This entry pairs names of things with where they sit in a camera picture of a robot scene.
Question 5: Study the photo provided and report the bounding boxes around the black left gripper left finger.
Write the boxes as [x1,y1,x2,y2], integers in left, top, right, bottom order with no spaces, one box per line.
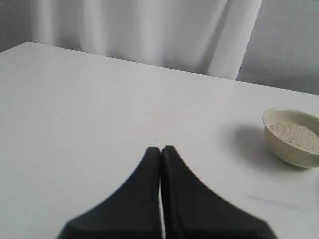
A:
[58,147,162,239]

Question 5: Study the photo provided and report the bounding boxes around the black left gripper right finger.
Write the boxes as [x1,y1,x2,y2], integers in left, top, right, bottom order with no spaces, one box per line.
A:
[160,146,276,239]

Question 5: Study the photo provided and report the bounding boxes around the small cream ceramic bowl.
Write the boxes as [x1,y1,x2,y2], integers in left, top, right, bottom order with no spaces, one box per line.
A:
[262,108,319,169]

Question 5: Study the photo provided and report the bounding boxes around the white rice grains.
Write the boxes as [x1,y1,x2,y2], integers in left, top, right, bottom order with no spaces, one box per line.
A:
[271,122,319,154]

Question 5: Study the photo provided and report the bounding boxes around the white backdrop curtain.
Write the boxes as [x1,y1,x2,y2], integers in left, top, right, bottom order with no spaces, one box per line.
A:
[0,0,319,96]

